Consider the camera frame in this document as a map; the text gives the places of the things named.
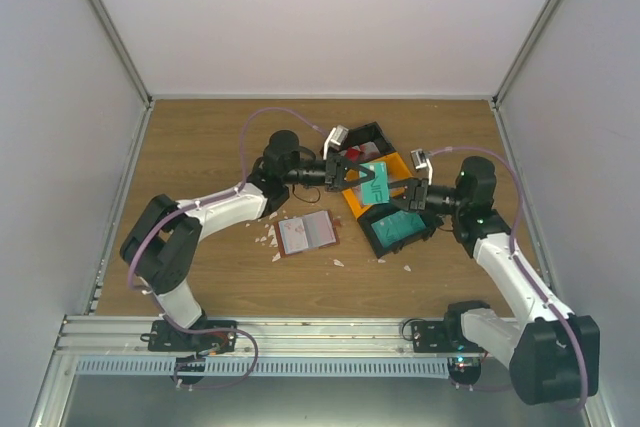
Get black three-slot card tray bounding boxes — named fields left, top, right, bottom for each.
left=340, top=122, right=443, bottom=259

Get brown leather card holder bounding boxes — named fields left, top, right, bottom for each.
left=274, top=210, right=340, bottom=257

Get red white card stack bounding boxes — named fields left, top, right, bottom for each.
left=342, top=141, right=381, bottom=163

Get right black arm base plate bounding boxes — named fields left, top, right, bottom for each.
left=399, top=318, right=510, bottom=393

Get teal card stack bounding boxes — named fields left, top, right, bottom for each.
left=371, top=211, right=426, bottom=248

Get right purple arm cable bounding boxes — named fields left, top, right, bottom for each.
left=427, top=145, right=591, bottom=411

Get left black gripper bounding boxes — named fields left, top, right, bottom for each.
left=285, top=154, right=375, bottom=193

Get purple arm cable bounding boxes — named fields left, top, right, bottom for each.
left=127, top=107, right=331, bottom=328
left=427, top=145, right=591, bottom=411

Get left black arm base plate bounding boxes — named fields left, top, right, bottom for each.
left=140, top=319, right=238, bottom=387

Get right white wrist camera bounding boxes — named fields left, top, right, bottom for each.
left=410, top=148, right=434, bottom=185

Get teal credit card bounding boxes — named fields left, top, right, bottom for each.
left=360, top=162, right=390, bottom=206

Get aluminium mounting rail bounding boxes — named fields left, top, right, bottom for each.
left=54, top=315, right=596, bottom=358

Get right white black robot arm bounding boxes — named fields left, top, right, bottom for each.
left=389, top=156, right=600, bottom=409

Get orange card bin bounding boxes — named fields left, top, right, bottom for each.
left=342, top=152, right=411, bottom=219

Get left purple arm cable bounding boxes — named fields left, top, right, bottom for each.
left=127, top=107, right=331, bottom=328

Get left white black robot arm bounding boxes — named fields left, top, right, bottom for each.
left=119, top=126, right=375, bottom=351

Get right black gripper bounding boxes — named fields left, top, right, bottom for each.
left=375, top=178, right=467, bottom=216

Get grey slotted cable duct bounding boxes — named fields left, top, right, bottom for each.
left=76, top=356, right=449, bottom=379

